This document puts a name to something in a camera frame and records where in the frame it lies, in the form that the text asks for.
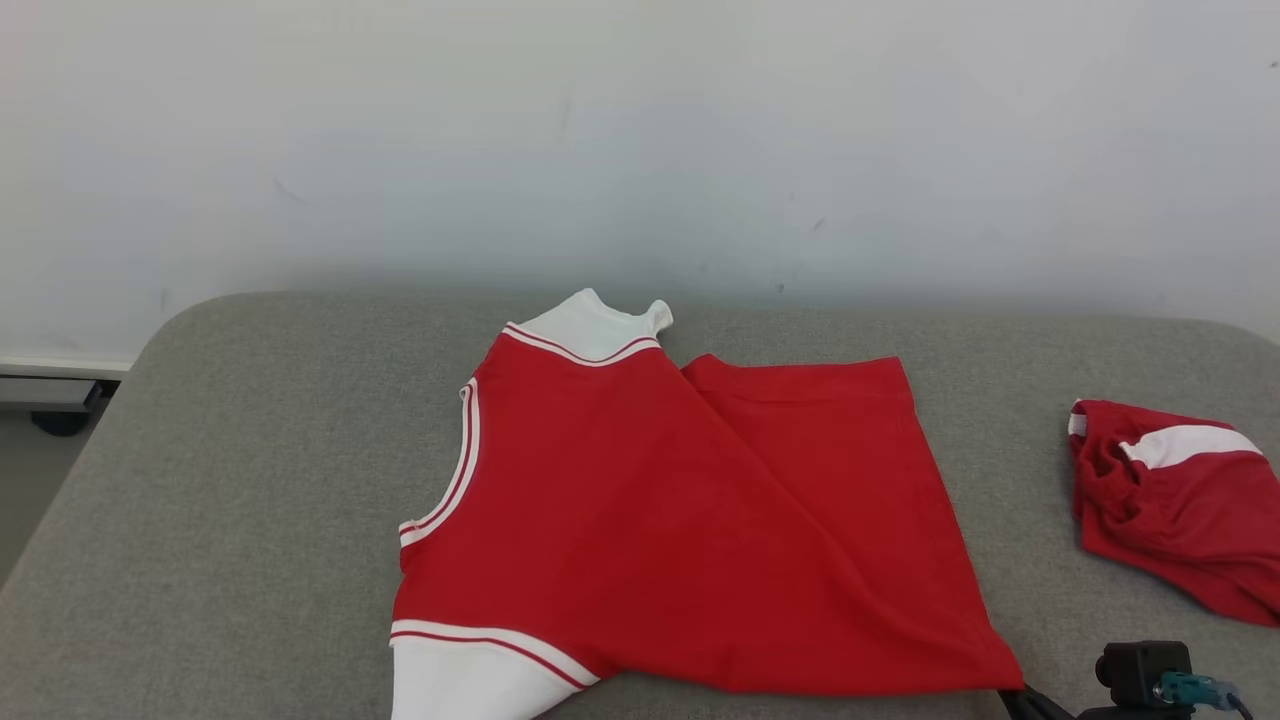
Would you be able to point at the red shorts with white stripe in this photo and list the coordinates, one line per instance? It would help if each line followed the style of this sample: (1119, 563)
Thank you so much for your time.
(1180, 520)

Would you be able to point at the black caster wheel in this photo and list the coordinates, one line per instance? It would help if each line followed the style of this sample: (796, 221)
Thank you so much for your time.
(60, 423)

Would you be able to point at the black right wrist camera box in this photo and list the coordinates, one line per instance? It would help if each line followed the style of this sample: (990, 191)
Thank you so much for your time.
(1140, 670)

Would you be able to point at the red jersey with white trim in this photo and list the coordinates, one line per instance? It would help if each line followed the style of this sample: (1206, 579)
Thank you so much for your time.
(700, 520)

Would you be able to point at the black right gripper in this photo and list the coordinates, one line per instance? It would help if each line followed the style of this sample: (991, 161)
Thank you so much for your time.
(1115, 714)

